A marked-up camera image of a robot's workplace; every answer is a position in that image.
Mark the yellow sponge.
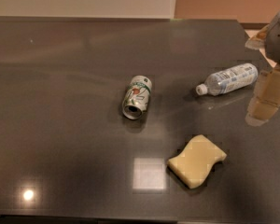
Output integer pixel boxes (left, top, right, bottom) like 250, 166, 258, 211
167, 135, 227, 189

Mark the silver green 7up can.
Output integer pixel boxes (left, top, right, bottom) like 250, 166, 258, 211
122, 76, 152, 120

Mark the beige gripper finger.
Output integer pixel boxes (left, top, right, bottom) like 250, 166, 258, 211
245, 64, 280, 126
245, 25, 269, 50

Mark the clear plastic water bottle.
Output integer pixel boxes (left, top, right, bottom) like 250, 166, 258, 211
196, 63, 259, 96

